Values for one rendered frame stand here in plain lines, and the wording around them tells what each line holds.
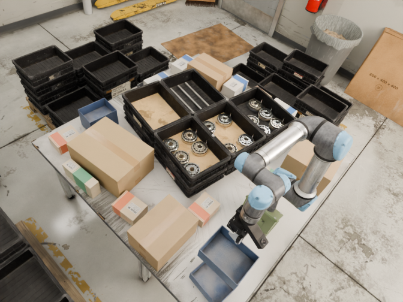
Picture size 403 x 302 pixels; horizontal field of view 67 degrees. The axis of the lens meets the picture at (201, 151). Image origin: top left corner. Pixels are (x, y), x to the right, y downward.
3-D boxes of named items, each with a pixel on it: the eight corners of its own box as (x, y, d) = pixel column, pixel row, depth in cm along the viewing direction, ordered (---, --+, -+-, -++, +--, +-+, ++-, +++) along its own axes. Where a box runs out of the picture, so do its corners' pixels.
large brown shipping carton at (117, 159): (154, 168, 195) (154, 148, 180) (120, 200, 178) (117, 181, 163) (108, 136, 206) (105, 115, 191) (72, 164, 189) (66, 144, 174)
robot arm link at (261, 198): (280, 194, 103) (264, 207, 98) (268, 211, 111) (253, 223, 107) (262, 178, 106) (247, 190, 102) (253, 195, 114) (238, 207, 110)
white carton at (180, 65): (185, 62, 268) (186, 54, 261) (196, 69, 265) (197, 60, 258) (170, 72, 257) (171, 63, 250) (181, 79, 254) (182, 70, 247)
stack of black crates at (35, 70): (65, 82, 313) (54, 44, 278) (82, 98, 303) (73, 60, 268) (27, 99, 292) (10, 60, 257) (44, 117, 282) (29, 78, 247)
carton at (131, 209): (147, 211, 176) (147, 205, 170) (133, 226, 169) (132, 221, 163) (127, 196, 180) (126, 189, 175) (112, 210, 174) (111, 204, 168)
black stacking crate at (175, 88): (223, 111, 220) (226, 99, 211) (191, 126, 207) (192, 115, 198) (191, 80, 237) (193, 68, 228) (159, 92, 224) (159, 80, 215)
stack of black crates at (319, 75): (313, 99, 348) (332, 66, 312) (298, 113, 330) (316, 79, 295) (283, 81, 363) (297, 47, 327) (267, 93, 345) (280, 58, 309)
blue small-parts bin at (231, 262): (255, 262, 128) (259, 257, 123) (234, 290, 121) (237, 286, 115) (219, 230, 135) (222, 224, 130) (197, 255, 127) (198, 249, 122)
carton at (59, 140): (73, 132, 205) (71, 124, 199) (83, 142, 201) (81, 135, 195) (50, 144, 197) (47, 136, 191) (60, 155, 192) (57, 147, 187)
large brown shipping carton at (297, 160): (301, 139, 228) (312, 120, 213) (338, 160, 220) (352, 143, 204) (277, 172, 206) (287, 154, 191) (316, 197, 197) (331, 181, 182)
